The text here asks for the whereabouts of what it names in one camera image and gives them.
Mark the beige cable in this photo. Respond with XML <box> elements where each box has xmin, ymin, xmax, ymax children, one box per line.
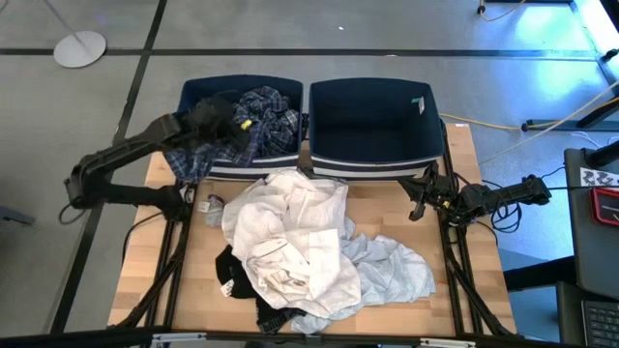
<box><xmin>477</xmin><ymin>79</ymin><xmax>619</xmax><ymax>166</ymax></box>

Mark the black garment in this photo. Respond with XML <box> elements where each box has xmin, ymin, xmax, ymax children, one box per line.
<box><xmin>214</xmin><ymin>244</ymin><xmax>307</xmax><ymax>335</ymax></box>

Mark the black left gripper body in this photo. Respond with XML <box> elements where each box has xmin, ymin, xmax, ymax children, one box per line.
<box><xmin>186</xmin><ymin>95</ymin><xmax>251</xmax><ymax>149</ymax></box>

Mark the black white marker sheet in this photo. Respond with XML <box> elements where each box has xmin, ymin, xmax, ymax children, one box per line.
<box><xmin>579</xmin><ymin>166</ymin><xmax>619</xmax><ymax>190</ymax></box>

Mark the navy white striped fabric bin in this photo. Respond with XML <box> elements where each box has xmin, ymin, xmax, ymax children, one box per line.
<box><xmin>174</xmin><ymin>73</ymin><xmax>307</xmax><ymax>184</ymax></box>
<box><xmin>308</xmin><ymin>76</ymin><xmax>447</xmax><ymax>181</ymax></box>

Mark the white round floor stand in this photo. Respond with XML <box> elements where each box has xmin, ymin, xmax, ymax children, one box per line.
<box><xmin>42</xmin><ymin>0</ymin><xmax>108</xmax><ymax>70</ymax></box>

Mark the black keyboard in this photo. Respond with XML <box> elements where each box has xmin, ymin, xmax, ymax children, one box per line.
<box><xmin>580</xmin><ymin>299</ymin><xmax>619</xmax><ymax>348</ymax></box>

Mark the black looped cable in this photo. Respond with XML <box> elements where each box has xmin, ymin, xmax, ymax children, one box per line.
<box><xmin>482</xmin><ymin>179</ymin><xmax>524</xmax><ymax>236</ymax></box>

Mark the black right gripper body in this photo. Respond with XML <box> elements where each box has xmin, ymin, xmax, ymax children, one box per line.
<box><xmin>418</xmin><ymin>172</ymin><xmax>459</xmax><ymax>215</ymax></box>

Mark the dark grey desk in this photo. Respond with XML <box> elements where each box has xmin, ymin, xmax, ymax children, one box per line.
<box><xmin>563</xmin><ymin>146</ymin><xmax>619</xmax><ymax>302</ymax></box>

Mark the white shirt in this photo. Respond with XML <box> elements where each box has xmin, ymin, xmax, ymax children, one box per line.
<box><xmin>221</xmin><ymin>168</ymin><xmax>363</xmax><ymax>319</ymax></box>

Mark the small grey purple cloth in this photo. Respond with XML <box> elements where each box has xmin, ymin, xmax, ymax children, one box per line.
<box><xmin>196</xmin><ymin>193</ymin><xmax>226</xmax><ymax>229</ymax></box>

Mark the red flat device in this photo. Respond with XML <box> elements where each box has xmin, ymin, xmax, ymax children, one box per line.
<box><xmin>589</xmin><ymin>187</ymin><xmax>619</xmax><ymax>228</ymax></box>

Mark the geometric patterned white sheet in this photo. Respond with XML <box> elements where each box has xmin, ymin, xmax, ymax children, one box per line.
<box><xmin>289</xmin><ymin>219</ymin><xmax>437</xmax><ymax>335</ymax></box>

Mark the navy plaid shirt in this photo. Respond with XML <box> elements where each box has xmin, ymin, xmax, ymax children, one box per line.
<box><xmin>162</xmin><ymin>85</ymin><xmax>302</xmax><ymax>186</ymax></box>

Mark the yellow cable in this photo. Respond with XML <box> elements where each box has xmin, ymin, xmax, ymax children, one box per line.
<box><xmin>438</xmin><ymin>95</ymin><xmax>619</xmax><ymax>132</ymax></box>

